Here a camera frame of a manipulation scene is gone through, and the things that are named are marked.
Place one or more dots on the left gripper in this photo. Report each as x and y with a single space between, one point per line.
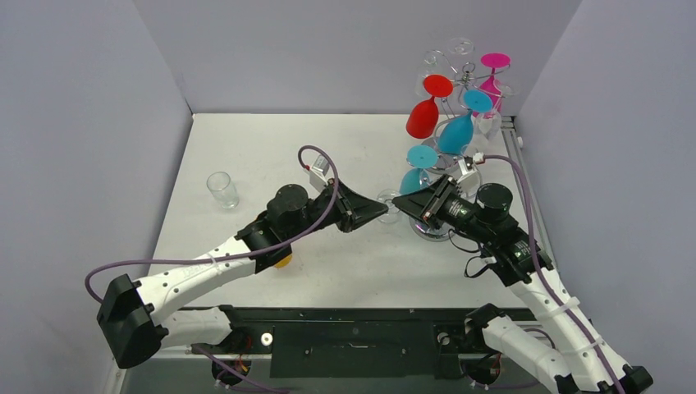
354 211

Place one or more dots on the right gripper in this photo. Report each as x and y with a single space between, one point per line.
437 201

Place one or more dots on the blue wine glass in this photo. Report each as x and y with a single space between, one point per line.
420 158
459 132

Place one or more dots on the clear wine glass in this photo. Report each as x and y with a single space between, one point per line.
393 214
223 190

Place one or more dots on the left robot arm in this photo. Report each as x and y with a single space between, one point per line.
138 317

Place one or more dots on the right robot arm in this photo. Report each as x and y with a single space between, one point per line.
579 360

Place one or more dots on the chrome wine glass rack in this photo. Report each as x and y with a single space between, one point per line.
462 78

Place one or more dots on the orange wine glass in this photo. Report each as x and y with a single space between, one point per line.
283 262

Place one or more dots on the red wine glass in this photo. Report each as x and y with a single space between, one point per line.
424 116

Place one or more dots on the clear glass on rack right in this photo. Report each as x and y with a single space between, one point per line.
489 124

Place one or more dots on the clear glass on rack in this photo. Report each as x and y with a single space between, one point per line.
460 46
489 124

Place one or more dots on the pink wine glass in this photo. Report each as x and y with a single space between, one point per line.
494 76

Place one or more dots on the clear glass on rack top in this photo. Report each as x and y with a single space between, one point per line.
460 46

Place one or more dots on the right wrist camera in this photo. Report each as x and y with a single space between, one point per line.
470 178

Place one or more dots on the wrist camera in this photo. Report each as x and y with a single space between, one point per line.
470 178
318 173

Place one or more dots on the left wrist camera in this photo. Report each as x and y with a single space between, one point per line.
318 173

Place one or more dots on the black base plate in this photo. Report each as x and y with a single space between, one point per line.
357 343

